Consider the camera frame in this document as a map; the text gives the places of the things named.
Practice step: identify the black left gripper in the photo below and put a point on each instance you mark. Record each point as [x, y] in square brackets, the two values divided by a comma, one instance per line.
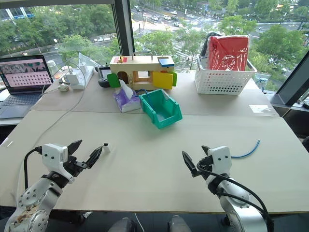
[73, 165]

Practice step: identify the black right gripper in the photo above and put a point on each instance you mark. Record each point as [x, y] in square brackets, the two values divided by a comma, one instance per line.
[205, 162]

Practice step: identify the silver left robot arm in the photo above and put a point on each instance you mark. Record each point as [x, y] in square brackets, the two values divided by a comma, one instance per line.
[36, 195]

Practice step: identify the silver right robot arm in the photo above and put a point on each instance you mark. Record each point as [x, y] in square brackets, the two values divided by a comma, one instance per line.
[241, 210]

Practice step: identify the small white block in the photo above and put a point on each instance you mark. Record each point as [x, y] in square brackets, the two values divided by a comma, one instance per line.
[107, 148]

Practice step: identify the green plastic storage bin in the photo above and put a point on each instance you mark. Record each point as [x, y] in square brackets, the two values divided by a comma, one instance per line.
[166, 120]

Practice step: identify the purple tissue pack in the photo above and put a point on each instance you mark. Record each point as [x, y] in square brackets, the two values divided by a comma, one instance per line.
[125, 101]

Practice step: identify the small white rounded case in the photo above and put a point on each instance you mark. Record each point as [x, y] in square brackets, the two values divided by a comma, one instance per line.
[63, 88]

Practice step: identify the grey rounded shape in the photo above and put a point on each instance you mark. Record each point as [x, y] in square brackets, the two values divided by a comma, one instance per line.
[179, 223]
[123, 225]

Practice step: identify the white power strip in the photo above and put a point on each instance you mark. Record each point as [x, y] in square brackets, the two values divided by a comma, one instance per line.
[84, 77]

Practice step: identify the white perforated plastic basket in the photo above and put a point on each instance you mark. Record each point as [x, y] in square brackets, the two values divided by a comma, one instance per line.
[217, 84]

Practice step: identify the black handheld controller with screen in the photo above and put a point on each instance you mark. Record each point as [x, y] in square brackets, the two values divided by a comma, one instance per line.
[104, 72]

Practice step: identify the clear plastic sheet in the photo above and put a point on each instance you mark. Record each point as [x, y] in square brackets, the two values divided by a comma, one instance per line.
[85, 60]

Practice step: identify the white paper cup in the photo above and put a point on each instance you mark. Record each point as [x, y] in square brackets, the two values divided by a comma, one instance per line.
[51, 66]

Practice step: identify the grey laptop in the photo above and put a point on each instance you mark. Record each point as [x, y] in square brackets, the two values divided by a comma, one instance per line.
[24, 72]

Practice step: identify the wooden box with coloured doors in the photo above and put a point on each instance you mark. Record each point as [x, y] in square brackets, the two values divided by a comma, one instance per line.
[142, 65]

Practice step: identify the red plastic-wrapped package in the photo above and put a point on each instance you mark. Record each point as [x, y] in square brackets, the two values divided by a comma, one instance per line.
[227, 53]

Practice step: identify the black object behind basket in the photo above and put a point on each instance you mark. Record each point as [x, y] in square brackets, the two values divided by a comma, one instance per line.
[205, 47]

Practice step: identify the dark monitor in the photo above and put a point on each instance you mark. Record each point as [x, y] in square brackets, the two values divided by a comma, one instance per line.
[294, 82]

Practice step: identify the dark window pillar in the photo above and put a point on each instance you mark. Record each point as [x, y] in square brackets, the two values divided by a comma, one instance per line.
[123, 26]

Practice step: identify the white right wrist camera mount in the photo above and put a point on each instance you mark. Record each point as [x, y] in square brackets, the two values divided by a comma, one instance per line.
[220, 159]

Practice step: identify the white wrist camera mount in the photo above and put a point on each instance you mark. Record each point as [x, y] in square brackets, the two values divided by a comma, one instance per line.
[53, 157]
[220, 159]

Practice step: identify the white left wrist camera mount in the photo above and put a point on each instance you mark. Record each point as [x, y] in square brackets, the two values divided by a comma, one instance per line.
[53, 157]

